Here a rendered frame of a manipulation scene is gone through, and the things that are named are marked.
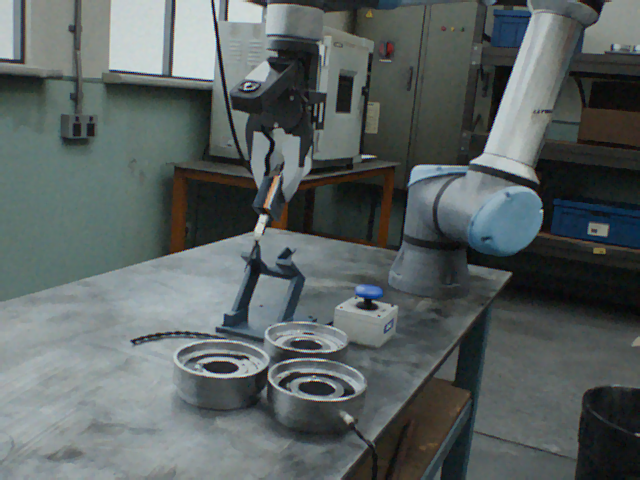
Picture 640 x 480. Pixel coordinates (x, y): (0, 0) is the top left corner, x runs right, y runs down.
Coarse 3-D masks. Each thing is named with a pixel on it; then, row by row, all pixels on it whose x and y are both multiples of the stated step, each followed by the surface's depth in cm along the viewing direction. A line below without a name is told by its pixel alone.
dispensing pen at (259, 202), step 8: (280, 168) 93; (264, 176) 91; (280, 176) 92; (264, 184) 90; (264, 192) 90; (256, 200) 90; (264, 200) 89; (256, 208) 90; (264, 208) 89; (264, 216) 90; (264, 224) 90; (256, 232) 90; (256, 240) 89
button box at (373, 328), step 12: (348, 300) 97; (360, 300) 98; (336, 312) 93; (348, 312) 93; (360, 312) 92; (372, 312) 93; (384, 312) 93; (396, 312) 97; (336, 324) 94; (348, 324) 93; (360, 324) 92; (372, 324) 91; (384, 324) 92; (348, 336) 93; (360, 336) 92; (372, 336) 92; (384, 336) 93
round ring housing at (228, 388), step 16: (176, 352) 74; (192, 352) 77; (224, 352) 78; (240, 352) 79; (256, 352) 77; (176, 368) 71; (208, 368) 75; (224, 368) 76; (240, 368) 74; (176, 384) 71; (192, 384) 69; (208, 384) 69; (224, 384) 69; (240, 384) 70; (256, 384) 71; (192, 400) 71; (208, 400) 70; (224, 400) 70; (240, 400) 71; (256, 400) 73
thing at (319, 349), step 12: (276, 324) 86; (288, 324) 87; (300, 324) 88; (312, 324) 88; (276, 336) 85; (300, 336) 86; (324, 336) 87; (336, 336) 86; (264, 348) 82; (276, 348) 79; (288, 348) 78; (300, 348) 85; (312, 348) 85; (324, 348) 82; (348, 348) 82; (276, 360) 79; (336, 360) 79
